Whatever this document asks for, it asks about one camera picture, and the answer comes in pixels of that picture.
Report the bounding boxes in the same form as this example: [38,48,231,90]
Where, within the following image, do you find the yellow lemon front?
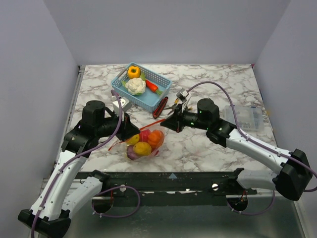
[126,134,140,145]

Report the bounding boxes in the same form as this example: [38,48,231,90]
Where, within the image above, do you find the yellow handled pliers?
[163,99,193,114]

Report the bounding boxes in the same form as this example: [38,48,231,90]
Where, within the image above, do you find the small orange fruit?
[133,142,152,156]

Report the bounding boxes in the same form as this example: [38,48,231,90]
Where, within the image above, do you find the purple onion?
[126,145,140,160]

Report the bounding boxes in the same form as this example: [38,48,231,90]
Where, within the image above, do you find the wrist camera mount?
[176,89,192,112]
[112,97,132,116]

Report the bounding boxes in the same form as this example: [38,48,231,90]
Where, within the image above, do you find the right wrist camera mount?
[176,89,192,112]

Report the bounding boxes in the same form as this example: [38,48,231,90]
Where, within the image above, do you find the orange pumpkin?
[148,130,164,149]

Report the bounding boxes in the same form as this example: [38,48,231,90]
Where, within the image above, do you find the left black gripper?
[96,110,140,141]

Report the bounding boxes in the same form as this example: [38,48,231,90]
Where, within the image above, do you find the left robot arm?
[18,99,139,238]

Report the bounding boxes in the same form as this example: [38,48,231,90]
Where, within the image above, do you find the blue plastic basket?
[111,62,172,113]

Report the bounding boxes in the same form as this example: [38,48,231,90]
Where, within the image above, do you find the clear zip top bag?
[108,119,165,161]

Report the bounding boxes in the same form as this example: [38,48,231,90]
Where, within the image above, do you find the white cauliflower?
[121,77,146,96]

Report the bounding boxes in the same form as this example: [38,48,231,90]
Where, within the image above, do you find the orange carrot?
[145,80,162,95]

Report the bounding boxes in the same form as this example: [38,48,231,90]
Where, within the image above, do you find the yellow bell pepper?
[127,66,141,79]

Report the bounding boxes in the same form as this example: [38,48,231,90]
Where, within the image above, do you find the clear plastic parts box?
[234,106,264,132]

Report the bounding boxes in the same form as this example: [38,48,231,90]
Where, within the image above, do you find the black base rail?
[90,169,257,211]

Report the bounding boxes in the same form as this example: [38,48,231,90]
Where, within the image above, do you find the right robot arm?
[161,98,313,201]

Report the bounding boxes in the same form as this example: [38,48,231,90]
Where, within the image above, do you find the red bell pepper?
[139,129,151,142]

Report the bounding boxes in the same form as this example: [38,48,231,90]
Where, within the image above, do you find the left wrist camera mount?
[112,97,132,116]

